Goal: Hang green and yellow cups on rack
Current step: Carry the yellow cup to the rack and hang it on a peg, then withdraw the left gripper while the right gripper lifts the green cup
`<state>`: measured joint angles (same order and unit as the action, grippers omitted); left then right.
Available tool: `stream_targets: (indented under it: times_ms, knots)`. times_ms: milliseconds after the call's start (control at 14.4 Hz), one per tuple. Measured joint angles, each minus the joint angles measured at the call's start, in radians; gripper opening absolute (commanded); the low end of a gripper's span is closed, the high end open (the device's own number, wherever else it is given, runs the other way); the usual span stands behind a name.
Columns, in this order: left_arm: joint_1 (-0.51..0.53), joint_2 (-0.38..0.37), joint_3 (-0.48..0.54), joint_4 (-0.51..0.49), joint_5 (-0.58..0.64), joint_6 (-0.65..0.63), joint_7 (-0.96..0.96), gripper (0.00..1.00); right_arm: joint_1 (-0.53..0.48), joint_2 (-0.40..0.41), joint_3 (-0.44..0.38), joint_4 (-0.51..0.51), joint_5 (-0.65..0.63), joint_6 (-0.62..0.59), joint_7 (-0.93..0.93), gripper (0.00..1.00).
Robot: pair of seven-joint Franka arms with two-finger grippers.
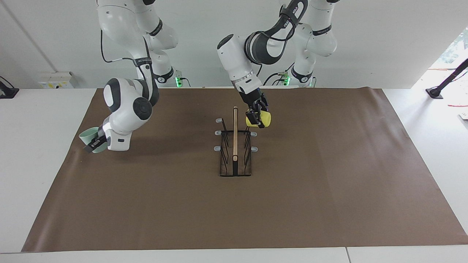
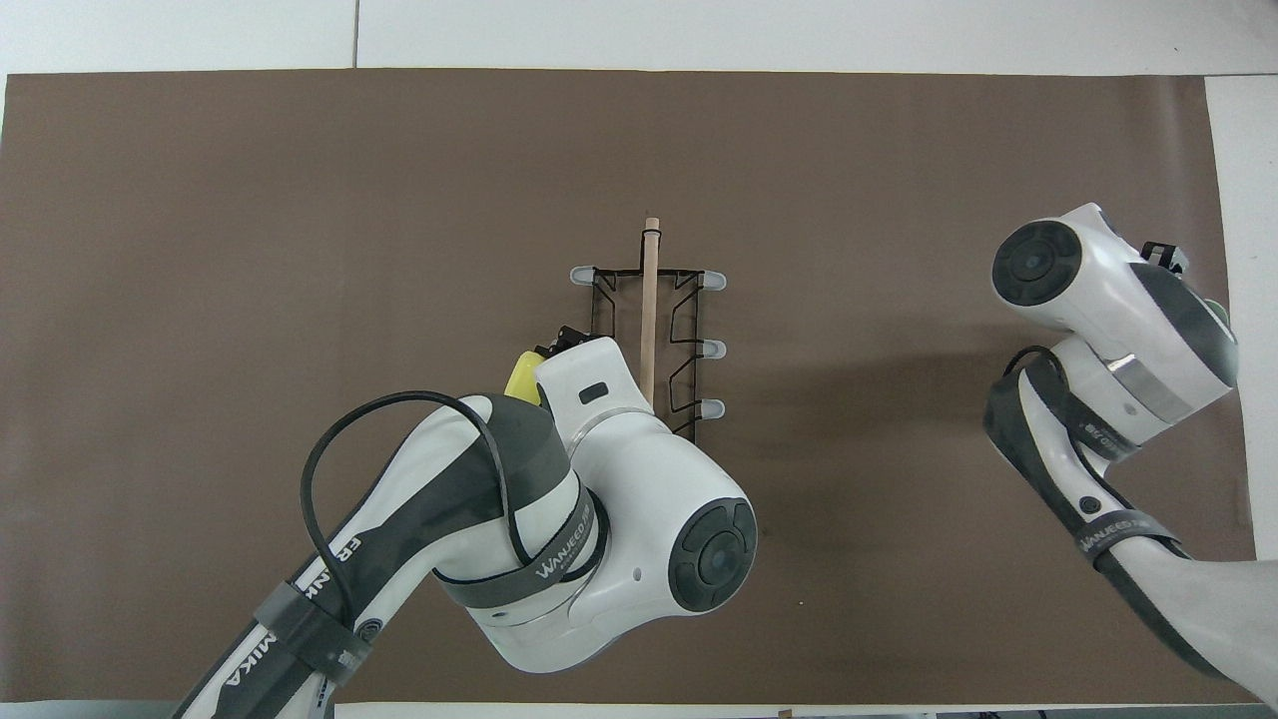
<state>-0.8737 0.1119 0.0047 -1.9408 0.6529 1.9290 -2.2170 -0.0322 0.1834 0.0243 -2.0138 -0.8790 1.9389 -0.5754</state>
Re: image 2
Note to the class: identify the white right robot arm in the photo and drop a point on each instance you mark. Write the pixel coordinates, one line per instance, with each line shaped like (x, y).
(1098, 290)

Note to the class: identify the brown paper table mat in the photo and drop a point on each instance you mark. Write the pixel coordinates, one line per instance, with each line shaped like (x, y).
(200, 200)

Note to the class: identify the yellow plastic cup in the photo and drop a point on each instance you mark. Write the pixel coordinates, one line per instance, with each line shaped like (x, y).
(522, 379)

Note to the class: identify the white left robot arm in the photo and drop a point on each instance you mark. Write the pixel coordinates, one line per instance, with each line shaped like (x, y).
(619, 479)

